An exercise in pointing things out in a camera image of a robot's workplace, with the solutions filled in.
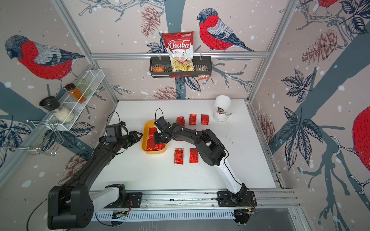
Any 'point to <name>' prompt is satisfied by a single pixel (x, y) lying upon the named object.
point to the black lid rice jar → (62, 114)
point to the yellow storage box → (147, 125)
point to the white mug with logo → (222, 104)
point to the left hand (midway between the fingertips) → (142, 132)
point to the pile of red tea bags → (151, 145)
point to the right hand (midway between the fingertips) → (154, 141)
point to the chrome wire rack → (42, 136)
